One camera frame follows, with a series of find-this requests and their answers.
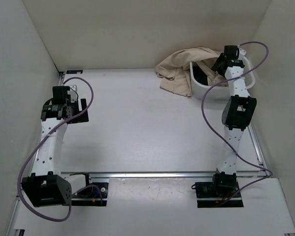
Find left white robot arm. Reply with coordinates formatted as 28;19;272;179
21;85;93;207

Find blue corner label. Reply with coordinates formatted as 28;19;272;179
66;70;83;74

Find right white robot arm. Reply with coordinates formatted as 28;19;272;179
211;45;257;197

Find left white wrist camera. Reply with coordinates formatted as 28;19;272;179
69;85;78;92

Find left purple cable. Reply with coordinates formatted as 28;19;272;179
17;77;95;222

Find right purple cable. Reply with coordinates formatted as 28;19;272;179
201;41;273;205

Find beige trousers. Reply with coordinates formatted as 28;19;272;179
155;47;227;97

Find black trousers in basket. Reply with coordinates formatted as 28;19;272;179
192;64;211;86

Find white plastic basket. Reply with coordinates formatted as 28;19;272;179
190;62;255;101

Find purple cable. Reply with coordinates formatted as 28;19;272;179
17;77;95;222
201;41;273;205

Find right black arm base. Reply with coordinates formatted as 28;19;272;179
191;172;244;208

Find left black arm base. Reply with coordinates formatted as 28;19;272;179
72;182;109;207

